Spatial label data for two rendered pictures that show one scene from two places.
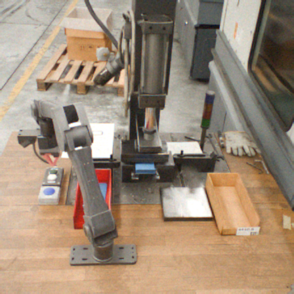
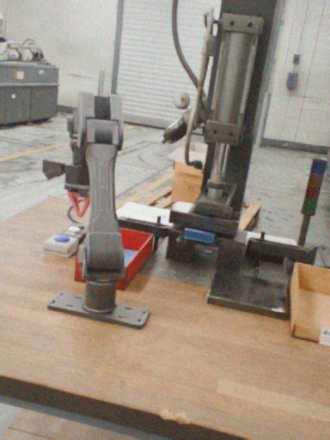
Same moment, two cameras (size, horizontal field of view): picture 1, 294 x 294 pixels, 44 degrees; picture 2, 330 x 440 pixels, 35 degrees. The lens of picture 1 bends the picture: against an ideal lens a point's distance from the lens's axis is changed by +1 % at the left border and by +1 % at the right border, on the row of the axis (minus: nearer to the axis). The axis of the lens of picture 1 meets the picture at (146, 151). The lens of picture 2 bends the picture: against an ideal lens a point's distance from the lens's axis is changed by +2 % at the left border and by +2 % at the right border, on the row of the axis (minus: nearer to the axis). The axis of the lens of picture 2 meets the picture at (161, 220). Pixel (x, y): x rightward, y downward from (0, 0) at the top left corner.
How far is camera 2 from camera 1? 0.49 m
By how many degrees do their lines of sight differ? 23
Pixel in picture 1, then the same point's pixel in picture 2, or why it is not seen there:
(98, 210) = (103, 228)
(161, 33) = (246, 33)
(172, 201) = (229, 284)
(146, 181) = (201, 265)
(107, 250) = (103, 293)
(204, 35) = not seen: outside the picture
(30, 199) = (35, 246)
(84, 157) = (104, 157)
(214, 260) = (267, 358)
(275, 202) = not seen: outside the picture
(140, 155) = (196, 217)
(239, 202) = not seen: outside the picture
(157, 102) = (229, 135)
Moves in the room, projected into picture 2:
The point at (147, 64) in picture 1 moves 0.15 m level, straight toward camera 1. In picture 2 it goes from (222, 77) to (207, 77)
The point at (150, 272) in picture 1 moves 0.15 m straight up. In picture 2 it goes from (158, 342) to (168, 268)
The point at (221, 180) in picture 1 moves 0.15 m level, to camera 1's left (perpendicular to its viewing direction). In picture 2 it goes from (317, 281) to (254, 266)
